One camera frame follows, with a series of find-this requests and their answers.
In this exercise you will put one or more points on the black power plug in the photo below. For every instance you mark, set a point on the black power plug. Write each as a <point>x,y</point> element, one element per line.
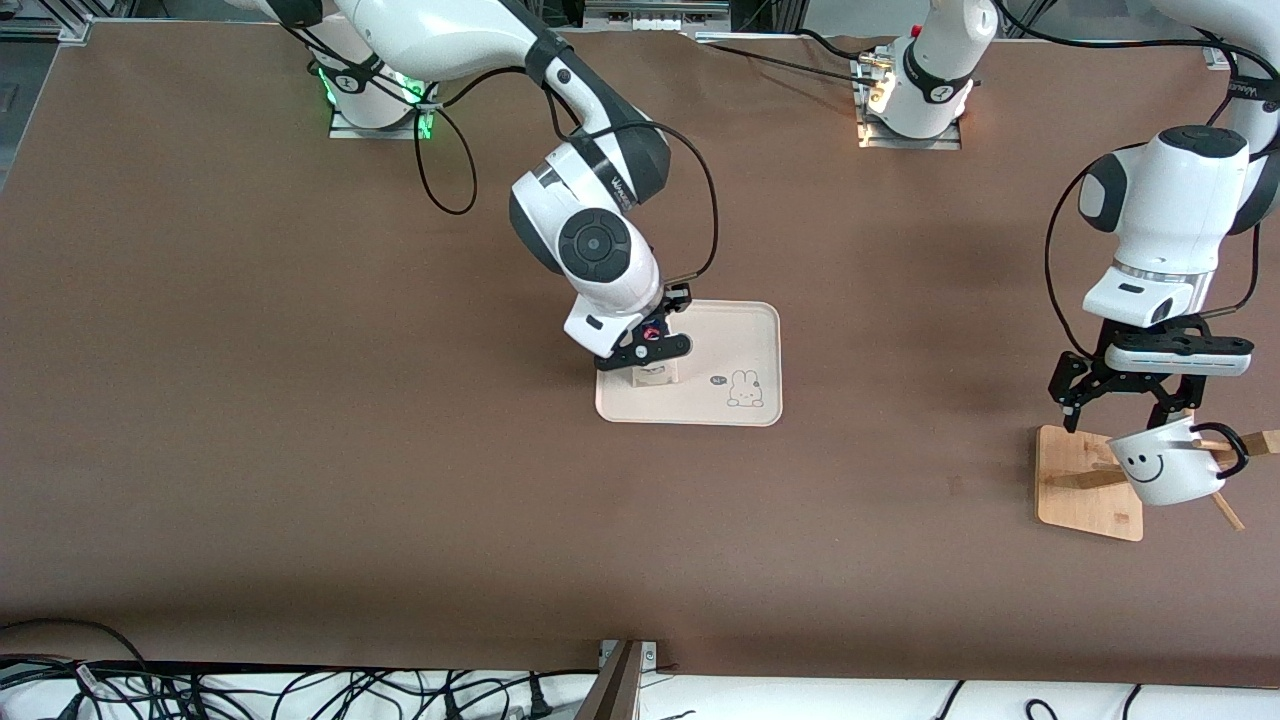
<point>538,700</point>

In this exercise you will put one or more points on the metal table edge bracket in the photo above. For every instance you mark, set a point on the metal table edge bracket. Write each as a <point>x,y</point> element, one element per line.
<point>648,655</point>

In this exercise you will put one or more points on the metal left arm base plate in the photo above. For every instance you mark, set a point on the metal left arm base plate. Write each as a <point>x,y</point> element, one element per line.
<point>950,140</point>

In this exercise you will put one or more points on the blue white milk carton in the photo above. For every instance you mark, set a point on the blue white milk carton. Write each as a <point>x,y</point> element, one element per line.
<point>655,375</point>

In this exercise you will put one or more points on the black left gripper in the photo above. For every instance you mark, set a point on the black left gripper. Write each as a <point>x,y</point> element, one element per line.
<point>1133,381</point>

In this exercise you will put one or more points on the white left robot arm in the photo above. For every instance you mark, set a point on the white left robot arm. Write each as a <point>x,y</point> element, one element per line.
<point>1165,215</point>

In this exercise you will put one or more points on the dark slanted post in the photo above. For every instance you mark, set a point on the dark slanted post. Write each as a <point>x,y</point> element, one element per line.
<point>612,690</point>

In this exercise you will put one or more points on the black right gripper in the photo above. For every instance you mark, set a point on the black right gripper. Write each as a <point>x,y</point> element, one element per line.
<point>676,301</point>

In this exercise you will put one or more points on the wooden cup stand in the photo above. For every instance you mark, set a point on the wooden cup stand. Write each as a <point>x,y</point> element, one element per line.
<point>1085,495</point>

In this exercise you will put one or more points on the cream rabbit print tray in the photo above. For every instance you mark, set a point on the cream rabbit print tray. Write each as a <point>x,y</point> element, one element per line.
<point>730,345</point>

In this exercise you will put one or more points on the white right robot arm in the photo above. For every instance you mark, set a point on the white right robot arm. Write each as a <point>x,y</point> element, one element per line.
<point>595,245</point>

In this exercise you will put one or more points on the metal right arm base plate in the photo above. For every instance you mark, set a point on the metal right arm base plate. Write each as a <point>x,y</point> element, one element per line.
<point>345,128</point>

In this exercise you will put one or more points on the white smiley face cup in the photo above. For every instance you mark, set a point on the white smiley face cup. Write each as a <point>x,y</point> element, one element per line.
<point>1165,470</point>

